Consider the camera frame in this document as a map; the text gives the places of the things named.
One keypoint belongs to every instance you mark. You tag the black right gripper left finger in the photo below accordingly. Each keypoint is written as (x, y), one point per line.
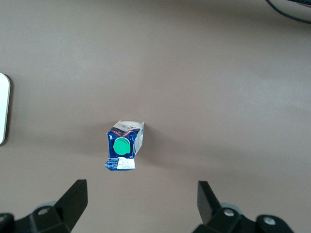
(73, 206)

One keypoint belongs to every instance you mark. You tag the blue milk carton green cap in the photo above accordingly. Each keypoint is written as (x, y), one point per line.
(121, 145)

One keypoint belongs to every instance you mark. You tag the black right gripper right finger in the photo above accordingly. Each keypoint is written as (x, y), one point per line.
(207, 206)

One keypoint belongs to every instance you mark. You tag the cream tray with bear print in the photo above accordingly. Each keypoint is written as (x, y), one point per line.
(3, 109)

